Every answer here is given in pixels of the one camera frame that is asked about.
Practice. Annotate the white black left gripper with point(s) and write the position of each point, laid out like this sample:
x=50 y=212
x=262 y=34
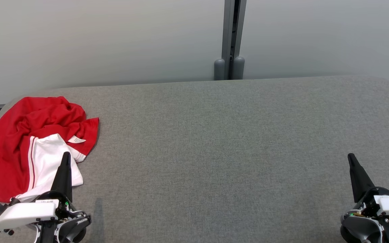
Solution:
x=25 y=214

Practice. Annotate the red shirt with white sleeves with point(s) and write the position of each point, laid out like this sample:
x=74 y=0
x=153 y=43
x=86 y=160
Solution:
x=46 y=114

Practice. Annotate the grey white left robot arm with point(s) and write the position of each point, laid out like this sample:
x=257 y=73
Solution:
x=73 y=226

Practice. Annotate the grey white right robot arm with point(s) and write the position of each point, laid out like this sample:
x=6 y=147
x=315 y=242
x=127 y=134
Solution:
x=360 y=226

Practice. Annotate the grey rounded partition foot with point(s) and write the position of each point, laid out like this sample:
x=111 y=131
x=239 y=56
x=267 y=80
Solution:
x=219 y=69
x=238 y=67

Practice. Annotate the grey metal partition post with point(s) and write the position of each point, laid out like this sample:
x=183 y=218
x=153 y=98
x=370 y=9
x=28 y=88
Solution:
x=228 y=30

